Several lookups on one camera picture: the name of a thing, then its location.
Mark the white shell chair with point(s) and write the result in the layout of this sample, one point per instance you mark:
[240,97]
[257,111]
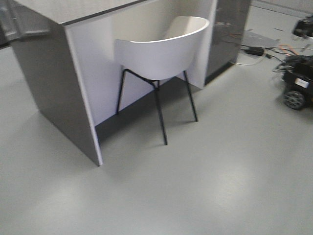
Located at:
[154,61]

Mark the black power adapter brick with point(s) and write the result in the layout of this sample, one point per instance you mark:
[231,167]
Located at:
[257,51]

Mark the black wheeled mobile robot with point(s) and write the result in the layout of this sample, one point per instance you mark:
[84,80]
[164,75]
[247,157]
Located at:
[298,78]

